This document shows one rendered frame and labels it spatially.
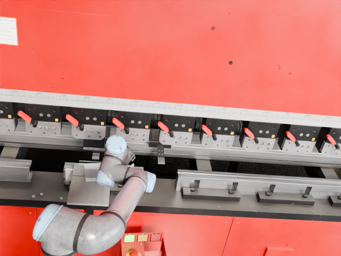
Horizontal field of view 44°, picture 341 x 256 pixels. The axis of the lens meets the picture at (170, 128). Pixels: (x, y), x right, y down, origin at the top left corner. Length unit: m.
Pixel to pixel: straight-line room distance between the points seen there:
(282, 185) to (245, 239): 0.35
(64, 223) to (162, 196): 0.95
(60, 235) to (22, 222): 0.96
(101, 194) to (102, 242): 0.70
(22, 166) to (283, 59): 1.30
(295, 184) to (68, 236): 1.37
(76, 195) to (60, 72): 0.54
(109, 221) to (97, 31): 0.77
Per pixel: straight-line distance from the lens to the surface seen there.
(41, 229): 1.29
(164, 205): 2.10
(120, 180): 1.60
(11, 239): 2.34
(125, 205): 1.39
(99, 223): 1.27
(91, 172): 2.05
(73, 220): 1.27
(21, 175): 2.18
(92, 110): 1.88
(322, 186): 2.38
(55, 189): 2.16
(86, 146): 2.04
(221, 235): 2.29
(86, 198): 1.93
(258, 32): 1.77
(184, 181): 2.15
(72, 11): 1.70
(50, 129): 1.96
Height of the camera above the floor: 2.34
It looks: 34 degrees down
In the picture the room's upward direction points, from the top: 9 degrees clockwise
